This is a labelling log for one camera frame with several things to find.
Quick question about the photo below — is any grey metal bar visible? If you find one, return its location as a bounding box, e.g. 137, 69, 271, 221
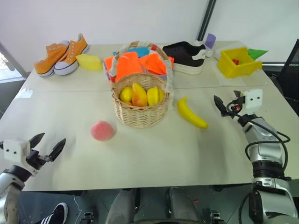
0, 41, 27, 78

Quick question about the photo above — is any green triangular piece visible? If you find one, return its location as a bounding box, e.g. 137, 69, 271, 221
247, 48, 269, 61

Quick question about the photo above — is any orange yellow mango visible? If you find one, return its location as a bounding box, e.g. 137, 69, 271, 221
131, 82, 149, 107

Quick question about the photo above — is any dark rounded grey shape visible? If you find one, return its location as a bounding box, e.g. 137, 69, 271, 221
166, 187, 202, 224
106, 188, 139, 224

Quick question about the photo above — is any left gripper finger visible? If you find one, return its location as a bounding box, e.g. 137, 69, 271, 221
48, 138, 67, 162
28, 133, 45, 150

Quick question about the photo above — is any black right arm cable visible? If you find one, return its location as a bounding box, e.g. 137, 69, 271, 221
228, 102, 292, 181

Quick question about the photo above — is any purple cup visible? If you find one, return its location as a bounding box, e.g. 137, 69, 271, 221
205, 33, 217, 50

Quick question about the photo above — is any wicker basket with handle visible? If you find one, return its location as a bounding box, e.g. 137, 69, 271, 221
110, 41, 176, 129

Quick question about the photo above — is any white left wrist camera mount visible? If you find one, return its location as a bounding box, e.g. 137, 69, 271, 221
3, 139, 38, 176

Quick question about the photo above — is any black shoe with white stripes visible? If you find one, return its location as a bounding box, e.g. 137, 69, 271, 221
34, 202, 69, 224

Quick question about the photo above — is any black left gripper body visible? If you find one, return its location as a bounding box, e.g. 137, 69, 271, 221
25, 148, 51, 172

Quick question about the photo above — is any round yellow lemon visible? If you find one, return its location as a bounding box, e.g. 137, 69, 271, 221
119, 86, 134, 103

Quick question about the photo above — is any orange canvas sneaker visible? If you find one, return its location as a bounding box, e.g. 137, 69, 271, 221
33, 40, 71, 78
54, 33, 91, 76

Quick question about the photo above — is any blue folded cloth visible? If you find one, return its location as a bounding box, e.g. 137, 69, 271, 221
113, 46, 150, 58

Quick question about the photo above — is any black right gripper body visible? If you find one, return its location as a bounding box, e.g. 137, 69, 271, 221
225, 96, 247, 115

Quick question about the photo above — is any dark vertical pole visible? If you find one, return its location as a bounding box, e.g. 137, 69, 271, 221
197, 0, 217, 42

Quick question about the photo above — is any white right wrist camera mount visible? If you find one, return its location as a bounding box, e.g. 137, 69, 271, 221
243, 88, 263, 110

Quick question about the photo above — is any yellow banana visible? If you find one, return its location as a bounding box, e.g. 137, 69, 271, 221
177, 97, 209, 129

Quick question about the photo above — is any pink peach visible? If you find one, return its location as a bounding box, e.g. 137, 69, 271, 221
90, 120, 117, 142

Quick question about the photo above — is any yellow starfruit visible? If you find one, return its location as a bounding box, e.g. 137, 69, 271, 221
146, 86, 165, 106

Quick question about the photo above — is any yellow plastic box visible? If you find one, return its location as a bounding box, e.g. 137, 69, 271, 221
216, 46, 263, 78

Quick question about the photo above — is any black sneaker with white sole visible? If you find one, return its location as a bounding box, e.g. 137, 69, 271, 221
162, 41, 207, 76

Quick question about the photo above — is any yellow sponge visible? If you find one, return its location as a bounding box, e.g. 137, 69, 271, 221
75, 54, 104, 71

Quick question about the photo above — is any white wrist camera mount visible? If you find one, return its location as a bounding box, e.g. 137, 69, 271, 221
243, 88, 263, 110
3, 139, 38, 176

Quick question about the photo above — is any orange folded cloth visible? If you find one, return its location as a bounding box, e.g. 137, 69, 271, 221
138, 53, 175, 76
104, 52, 144, 83

